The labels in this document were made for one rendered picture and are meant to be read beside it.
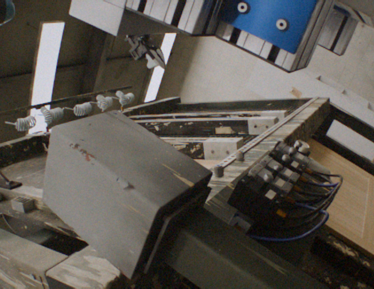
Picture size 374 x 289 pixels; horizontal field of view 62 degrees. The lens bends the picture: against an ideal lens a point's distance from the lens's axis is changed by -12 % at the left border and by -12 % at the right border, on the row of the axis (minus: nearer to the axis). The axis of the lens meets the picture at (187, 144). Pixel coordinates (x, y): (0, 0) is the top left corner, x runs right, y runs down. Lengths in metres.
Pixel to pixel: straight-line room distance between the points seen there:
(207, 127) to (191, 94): 5.39
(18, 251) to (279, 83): 4.40
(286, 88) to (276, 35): 4.43
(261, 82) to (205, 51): 2.18
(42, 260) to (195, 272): 0.31
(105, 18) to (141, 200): 0.20
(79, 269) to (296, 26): 0.45
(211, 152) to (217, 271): 0.84
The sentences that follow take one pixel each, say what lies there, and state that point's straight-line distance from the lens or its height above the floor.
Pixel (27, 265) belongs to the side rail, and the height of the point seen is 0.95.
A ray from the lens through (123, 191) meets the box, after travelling 0.35.
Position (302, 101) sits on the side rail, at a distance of 2.43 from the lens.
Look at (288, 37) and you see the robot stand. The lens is 0.33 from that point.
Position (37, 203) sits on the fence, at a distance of 1.01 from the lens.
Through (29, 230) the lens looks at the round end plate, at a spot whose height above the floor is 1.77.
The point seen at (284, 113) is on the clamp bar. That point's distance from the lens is 1.70.
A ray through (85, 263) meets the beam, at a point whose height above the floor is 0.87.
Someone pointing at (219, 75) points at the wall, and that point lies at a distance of 6.68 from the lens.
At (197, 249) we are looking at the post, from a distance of 0.37.
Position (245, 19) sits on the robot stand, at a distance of 0.35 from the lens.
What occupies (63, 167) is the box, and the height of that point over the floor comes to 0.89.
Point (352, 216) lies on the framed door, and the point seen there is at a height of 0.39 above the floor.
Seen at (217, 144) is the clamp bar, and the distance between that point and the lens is 1.17.
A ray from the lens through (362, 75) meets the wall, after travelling 5.98.
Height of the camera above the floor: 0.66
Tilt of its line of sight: 20 degrees up
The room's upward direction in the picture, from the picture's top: 58 degrees counter-clockwise
